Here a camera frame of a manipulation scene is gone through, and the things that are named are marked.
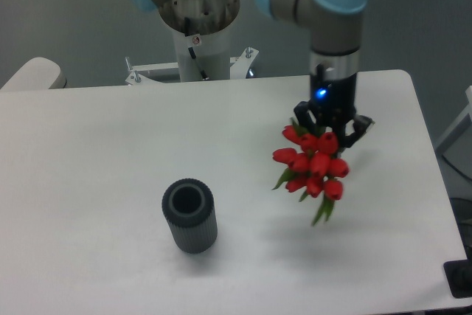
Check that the dark grey ribbed vase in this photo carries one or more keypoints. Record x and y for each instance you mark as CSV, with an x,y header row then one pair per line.
x,y
189,209

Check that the white pedestal base frame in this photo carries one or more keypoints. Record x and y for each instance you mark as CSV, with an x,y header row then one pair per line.
x,y
240,68

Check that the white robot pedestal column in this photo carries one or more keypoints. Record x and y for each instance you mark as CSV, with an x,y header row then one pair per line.
x,y
201,36

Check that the black box at table edge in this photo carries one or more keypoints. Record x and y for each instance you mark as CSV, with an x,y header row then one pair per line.
x,y
458,274

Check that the beige chair armrest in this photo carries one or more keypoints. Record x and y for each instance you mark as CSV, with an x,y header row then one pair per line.
x,y
35,75

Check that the white furniture leg right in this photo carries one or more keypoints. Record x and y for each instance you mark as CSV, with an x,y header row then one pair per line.
x,y
458,127

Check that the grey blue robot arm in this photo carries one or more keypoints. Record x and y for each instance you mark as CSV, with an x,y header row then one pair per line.
x,y
335,26

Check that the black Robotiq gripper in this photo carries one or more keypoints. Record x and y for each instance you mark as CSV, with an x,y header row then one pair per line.
x,y
332,105

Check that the red tulip bouquet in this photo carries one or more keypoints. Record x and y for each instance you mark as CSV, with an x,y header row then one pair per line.
x,y
314,167

